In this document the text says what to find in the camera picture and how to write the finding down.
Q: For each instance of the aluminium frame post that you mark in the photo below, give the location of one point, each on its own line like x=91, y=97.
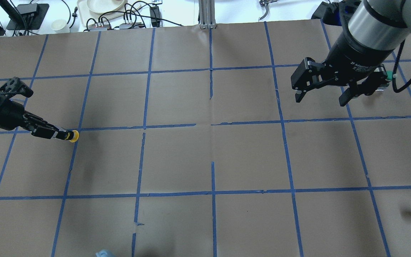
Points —
x=207, y=14

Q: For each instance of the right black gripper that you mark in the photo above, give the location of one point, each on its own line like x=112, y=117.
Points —
x=350, y=54

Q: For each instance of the usb hub with cables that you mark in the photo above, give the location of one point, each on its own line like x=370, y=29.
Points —
x=93, y=25

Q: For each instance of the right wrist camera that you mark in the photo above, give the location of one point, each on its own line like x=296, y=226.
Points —
x=336, y=13

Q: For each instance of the white paper cup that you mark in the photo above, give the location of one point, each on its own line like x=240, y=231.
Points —
x=60, y=26

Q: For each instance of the yellow push button switch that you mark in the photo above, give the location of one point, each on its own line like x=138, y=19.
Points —
x=68, y=135

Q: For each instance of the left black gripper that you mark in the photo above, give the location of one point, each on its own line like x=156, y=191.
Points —
x=10, y=117

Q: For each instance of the beige tray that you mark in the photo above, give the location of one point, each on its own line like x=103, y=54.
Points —
x=85, y=14

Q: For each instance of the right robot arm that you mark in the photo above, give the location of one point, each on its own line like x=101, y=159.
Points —
x=381, y=25

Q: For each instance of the green push button switch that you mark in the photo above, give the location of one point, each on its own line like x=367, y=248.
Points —
x=385, y=83

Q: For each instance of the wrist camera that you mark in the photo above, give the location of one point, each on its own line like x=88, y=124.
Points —
x=336, y=13
x=15, y=86

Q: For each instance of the beige plate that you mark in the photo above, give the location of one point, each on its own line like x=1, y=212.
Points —
x=103, y=6

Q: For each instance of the black power adapter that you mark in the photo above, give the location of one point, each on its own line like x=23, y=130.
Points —
x=155, y=16

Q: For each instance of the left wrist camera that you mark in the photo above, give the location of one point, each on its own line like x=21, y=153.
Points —
x=15, y=86

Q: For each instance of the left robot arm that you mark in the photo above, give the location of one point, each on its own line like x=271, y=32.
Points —
x=13, y=115

